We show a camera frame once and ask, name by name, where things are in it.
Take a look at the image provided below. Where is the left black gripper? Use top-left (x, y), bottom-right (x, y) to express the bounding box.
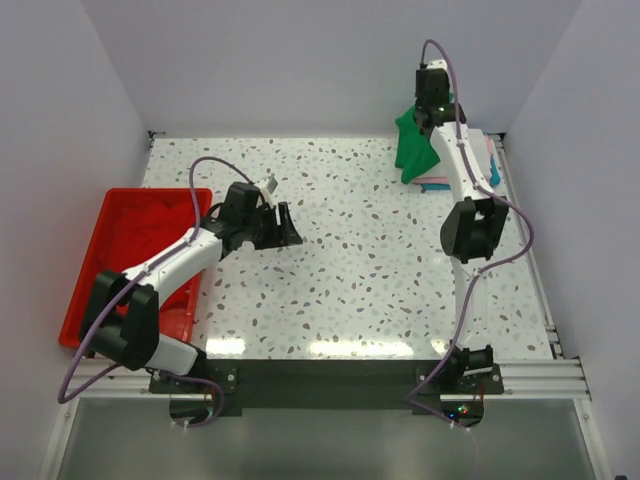
top-left (241, 202), bottom-right (302, 251)

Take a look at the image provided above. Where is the green t shirt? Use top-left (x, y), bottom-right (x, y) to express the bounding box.
top-left (395, 106), bottom-right (442, 184)

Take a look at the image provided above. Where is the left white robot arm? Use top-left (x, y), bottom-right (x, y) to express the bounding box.
top-left (79, 177), bottom-right (302, 392)

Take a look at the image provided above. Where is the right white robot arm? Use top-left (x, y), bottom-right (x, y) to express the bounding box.
top-left (414, 60), bottom-right (509, 393)

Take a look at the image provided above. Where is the folded white t shirt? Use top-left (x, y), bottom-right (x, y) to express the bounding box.
top-left (467, 128), bottom-right (491, 180)

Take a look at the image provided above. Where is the folded pink t shirt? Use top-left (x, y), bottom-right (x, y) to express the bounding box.
top-left (412, 131), bottom-right (501, 190)

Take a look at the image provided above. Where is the folded teal t shirt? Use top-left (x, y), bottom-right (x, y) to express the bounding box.
top-left (413, 154), bottom-right (501, 191)

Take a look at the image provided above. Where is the red plastic bin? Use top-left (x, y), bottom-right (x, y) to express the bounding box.
top-left (58, 188), bottom-right (201, 348)

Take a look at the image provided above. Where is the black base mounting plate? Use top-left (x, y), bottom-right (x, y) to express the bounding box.
top-left (149, 348), bottom-right (505, 427)

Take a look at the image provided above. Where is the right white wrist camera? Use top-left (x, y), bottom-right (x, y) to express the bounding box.
top-left (421, 58), bottom-right (449, 72)

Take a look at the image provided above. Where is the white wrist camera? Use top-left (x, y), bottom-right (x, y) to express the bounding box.
top-left (421, 58), bottom-right (449, 72)
top-left (255, 174), bottom-right (278, 206)

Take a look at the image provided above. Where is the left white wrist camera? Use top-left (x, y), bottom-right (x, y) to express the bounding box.
top-left (255, 174), bottom-right (278, 206)

